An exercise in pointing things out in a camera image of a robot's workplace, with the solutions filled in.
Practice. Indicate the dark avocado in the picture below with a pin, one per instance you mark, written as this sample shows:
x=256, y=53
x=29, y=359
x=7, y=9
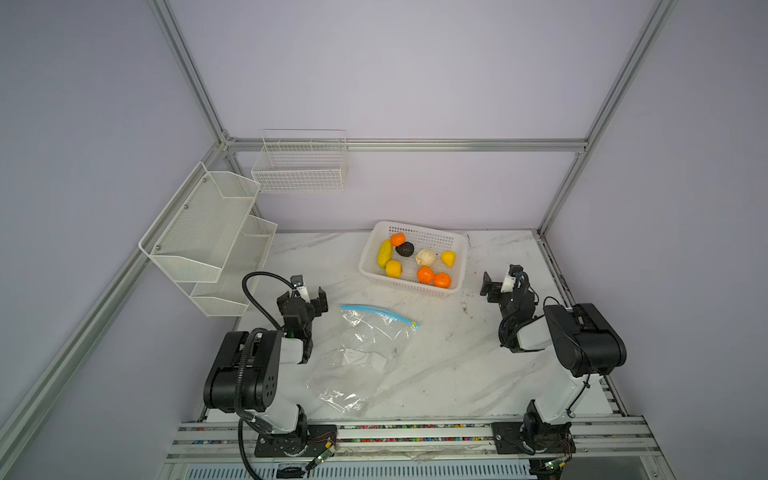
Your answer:
x=406, y=249

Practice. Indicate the white perforated plastic basket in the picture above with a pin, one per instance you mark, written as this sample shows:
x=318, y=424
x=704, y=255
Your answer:
x=422, y=238

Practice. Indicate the orange tangerine bottom right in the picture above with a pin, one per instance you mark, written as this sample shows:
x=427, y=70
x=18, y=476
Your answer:
x=442, y=280

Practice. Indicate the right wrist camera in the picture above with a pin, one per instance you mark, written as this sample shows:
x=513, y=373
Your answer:
x=508, y=283

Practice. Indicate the small yellow lemon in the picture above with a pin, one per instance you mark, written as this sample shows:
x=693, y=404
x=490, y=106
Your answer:
x=448, y=258

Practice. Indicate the white wire wall basket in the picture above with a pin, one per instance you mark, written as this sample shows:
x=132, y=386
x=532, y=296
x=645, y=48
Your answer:
x=301, y=161

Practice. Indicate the yellow green mango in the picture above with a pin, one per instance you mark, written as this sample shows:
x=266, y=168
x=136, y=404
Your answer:
x=384, y=253

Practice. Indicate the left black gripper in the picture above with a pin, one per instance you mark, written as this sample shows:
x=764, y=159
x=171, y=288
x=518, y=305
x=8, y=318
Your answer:
x=302, y=306

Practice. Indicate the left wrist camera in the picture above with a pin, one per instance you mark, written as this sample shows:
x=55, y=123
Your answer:
x=304, y=294

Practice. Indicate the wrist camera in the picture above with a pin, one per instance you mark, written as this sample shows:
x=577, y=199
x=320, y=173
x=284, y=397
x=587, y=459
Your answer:
x=304, y=294
x=508, y=283

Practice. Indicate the clear zip top bag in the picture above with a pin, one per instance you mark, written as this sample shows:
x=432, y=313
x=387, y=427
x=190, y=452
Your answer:
x=364, y=354

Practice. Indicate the orange tangerine top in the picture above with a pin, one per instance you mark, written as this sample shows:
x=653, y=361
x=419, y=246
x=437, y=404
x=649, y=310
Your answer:
x=397, y=239

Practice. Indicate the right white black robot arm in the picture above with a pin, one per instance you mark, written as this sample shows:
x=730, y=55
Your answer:
x=585, y=345

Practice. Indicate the white garlic bulb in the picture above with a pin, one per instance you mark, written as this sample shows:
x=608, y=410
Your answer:
x=426, y=257

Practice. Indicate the orange tangerine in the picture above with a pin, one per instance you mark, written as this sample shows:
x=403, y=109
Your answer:
x=442, y=280
x=397, y=239
x=425, y=275

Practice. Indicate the orange tangerine bottom left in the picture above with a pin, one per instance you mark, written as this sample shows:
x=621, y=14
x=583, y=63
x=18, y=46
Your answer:
x=425, y=275

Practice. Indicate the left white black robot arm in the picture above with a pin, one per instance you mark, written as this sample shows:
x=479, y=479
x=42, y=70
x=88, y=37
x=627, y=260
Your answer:
x=243, y=379

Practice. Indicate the aluminium front rail base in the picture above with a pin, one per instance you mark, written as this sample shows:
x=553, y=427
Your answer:
x=612, y=447

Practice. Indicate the yellow peach fruit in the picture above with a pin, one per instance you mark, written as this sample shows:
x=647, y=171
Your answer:
x=393, y=269

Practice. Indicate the white mesh two-tier shelf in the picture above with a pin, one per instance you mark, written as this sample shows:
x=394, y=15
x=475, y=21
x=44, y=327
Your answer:
x=208, y=237

